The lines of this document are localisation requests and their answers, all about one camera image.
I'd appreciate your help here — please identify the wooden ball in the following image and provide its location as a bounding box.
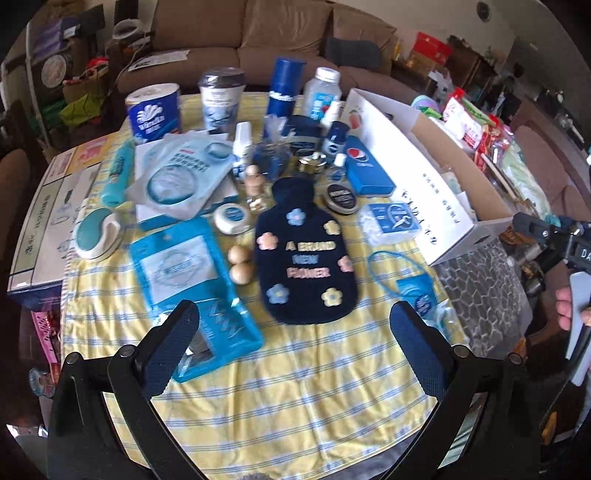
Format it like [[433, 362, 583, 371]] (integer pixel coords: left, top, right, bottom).
[[229, 262, 254, 285], [228, 244, 252, 265]]

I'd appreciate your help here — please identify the white cardboard storage box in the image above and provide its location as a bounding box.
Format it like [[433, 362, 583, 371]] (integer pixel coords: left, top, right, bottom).
[[342, 88, 513, 265]]

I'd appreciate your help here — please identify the Vinda tissue pack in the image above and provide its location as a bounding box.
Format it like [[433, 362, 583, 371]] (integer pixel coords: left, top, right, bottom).
[[125, 83, 181, 145]]

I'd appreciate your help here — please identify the Nivea roll-on bottle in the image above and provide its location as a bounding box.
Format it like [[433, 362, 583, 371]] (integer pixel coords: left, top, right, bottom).
[[322, 121, 349, 162]]

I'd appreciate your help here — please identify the teal shoelace package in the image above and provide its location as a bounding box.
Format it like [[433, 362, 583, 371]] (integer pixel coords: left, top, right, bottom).
[[130, 217, 263, 383]]

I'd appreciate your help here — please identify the teal white round device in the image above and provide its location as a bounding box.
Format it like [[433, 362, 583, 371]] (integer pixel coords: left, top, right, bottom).
[[73, 207, 123, 262]]

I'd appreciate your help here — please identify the right hand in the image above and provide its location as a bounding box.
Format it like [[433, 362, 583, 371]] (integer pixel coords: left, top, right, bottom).
[[555, 287, 572, 331]]

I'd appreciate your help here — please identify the large printed cardboard box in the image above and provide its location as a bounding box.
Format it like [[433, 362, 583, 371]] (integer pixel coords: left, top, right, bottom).
[[7, 134, 116, 312]]

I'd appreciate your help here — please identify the floss picks clear box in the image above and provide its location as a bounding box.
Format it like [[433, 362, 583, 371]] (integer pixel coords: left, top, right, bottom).
[[359, 202, 421, 246]]

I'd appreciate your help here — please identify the blue Pepsi box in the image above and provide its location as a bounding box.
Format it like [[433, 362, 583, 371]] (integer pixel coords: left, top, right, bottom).
[[344, 136, 396, 197]]

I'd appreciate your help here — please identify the white spray bottle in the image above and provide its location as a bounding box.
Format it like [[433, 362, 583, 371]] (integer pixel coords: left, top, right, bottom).
[[232, 121, 253, 181]]

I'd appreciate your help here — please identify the face mask sachet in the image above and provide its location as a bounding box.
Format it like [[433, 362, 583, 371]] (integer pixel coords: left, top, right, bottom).
[[126, 130, 236, 220]]

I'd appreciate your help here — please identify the blue pouch with cord loop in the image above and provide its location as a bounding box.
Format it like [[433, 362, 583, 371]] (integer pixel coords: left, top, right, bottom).
[[367, 250, 452, 340]]

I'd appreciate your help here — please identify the clear plastic water bottle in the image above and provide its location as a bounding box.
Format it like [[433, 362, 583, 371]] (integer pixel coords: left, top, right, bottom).
[[303, 67, 342, 121]]

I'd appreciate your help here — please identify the blue Gillette shaving can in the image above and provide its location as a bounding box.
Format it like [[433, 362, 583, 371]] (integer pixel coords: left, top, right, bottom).
[[266, 57, 307, 118]]

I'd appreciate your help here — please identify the Nivea round tin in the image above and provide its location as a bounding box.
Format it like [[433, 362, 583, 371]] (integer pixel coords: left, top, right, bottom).
[[322, 183, 359, 216]]

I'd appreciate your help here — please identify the teal tube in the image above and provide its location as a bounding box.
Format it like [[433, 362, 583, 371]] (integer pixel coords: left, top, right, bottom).
[[101, 140, 135, 208]]

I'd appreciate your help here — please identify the wooden ball lower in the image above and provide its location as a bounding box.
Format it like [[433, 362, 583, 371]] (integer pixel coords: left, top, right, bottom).
[[229, 262, 254, 285]]

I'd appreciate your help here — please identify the yellow checked tablecloth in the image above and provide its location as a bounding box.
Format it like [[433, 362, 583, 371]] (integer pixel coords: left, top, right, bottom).
[[62, 91, 468, 480]]

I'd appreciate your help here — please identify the perfume bottle wooden cap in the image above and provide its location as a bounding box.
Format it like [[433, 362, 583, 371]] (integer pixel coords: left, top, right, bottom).
[[243, 164, 271, 214]]

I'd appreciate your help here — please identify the navy flower hot water bottle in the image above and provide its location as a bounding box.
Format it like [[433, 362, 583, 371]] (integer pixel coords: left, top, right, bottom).
[[253, 177, 359, 325]]

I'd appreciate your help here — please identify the wooden ball upper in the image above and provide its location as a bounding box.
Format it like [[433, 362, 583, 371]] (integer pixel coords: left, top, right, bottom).
[[228, 244, 252, 265]]

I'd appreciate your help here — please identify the round white floss container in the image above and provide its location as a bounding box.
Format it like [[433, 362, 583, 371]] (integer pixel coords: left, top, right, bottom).
[[213, 203, 252, 235]]

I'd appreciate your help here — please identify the paper coffee cup with lid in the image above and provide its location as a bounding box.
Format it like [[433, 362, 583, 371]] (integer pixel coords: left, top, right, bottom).
[[198, 67, 245, 135]]

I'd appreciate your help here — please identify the pink snack basket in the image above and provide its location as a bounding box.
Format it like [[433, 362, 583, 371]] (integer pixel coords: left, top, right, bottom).
[[30, 310, 61, 367]]

